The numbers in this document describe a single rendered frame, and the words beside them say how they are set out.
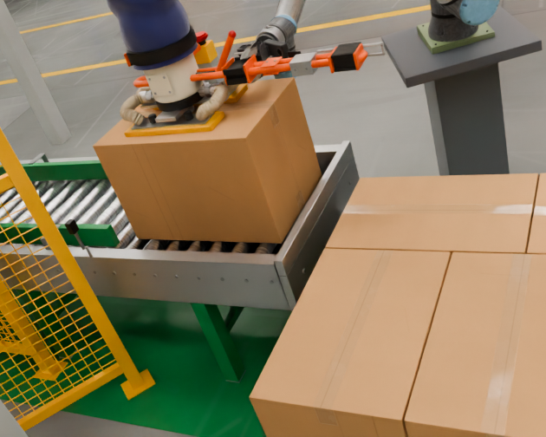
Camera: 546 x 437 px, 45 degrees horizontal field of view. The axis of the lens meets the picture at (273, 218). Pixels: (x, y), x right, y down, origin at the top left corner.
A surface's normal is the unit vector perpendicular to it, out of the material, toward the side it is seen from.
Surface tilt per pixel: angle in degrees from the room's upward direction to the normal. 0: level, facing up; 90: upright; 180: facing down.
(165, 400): 0
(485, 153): 90
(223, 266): 90
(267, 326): 0
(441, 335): 0
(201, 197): 90
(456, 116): 90
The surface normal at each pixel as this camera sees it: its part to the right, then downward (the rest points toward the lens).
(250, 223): -0.38, 0.60
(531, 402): -0.28, -0.80
